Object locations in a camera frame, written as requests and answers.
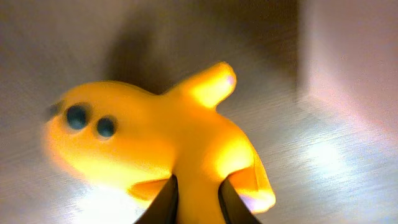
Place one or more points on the pink cardboard box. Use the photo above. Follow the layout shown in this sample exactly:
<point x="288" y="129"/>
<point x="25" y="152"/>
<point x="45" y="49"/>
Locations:
<point x="348" y="59"/>

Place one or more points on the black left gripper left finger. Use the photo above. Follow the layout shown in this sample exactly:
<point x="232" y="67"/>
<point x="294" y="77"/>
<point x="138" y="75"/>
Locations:
<point x="163" y="210"/>

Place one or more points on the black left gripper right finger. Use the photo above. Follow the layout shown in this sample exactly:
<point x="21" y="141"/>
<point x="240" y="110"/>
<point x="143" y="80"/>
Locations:
<point x="232" y="207"/>

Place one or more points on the orange rubber toy figure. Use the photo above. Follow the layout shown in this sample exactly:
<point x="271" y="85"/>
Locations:
<point x="117" y="134"/>

